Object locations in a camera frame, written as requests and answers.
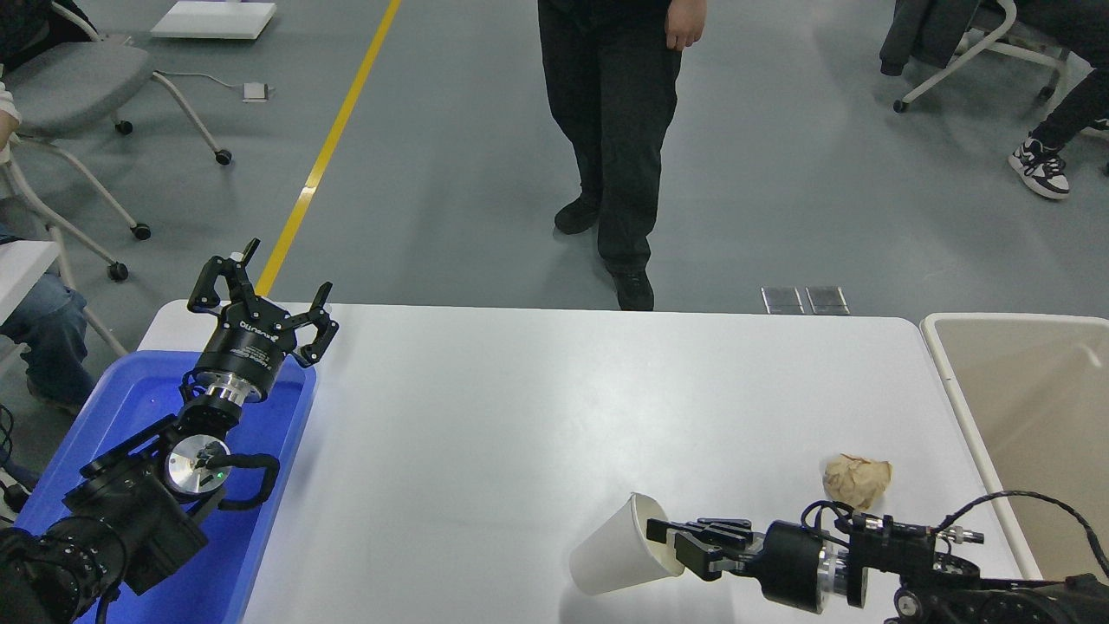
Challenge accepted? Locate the seated person in jeans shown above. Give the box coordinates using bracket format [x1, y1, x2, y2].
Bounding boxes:
[0, 82, 98, 410]

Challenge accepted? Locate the white flat platform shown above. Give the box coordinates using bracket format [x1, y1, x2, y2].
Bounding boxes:
[150, 0, 278, 41]

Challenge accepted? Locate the grey wheeled chair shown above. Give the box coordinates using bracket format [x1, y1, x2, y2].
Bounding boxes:
[0, 0, 233, 166]

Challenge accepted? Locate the standing person's left hand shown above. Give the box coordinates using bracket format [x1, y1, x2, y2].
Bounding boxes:
[665, 0, 707, 51]

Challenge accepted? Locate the white adapter cable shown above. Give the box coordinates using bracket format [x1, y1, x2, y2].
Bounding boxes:
[154, 69, 246, 91]

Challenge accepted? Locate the small white table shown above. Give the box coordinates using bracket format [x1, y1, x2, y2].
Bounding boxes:
[0, 240, 131, 358]

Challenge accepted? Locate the white-framed wheeled chair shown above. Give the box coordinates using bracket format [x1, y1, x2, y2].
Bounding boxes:
[0, 130, 152, 283]

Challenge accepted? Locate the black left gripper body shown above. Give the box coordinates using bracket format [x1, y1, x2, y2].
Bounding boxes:
[191, 299, 301, 398]

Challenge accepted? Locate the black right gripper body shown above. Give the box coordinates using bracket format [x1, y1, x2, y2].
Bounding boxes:
[743, 520, 826, 614]

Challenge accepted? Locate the blue plastic tray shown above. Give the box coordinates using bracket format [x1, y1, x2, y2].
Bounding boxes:
[13, 349, 319, 624]

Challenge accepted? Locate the white-framed chair with jacket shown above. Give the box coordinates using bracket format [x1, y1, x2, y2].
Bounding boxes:
[892, 0, 1075, 112]

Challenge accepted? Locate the white paper cup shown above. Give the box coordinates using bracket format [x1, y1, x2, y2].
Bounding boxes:
[568, 492, 686, 596]

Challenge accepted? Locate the dark jacket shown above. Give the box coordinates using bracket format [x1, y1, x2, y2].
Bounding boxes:
[879, 0, 985, 75]

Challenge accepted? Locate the seated person with sneakers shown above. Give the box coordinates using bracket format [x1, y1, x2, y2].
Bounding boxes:
[1008, 0, 1109, 202]

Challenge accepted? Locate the large pale bin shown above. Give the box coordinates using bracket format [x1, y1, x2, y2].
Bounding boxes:
[920, 313, 1109, 583]

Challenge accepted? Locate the standing person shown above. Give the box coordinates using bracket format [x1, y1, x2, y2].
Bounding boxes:
[537, 0, 708, 313]

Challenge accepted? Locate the black floor cable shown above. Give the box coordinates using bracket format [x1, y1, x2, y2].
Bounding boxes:
[0, 403, 32, 514]

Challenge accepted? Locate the crumpled tan paper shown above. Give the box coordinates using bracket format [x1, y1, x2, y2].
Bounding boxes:
[822, 453, 893, 511]

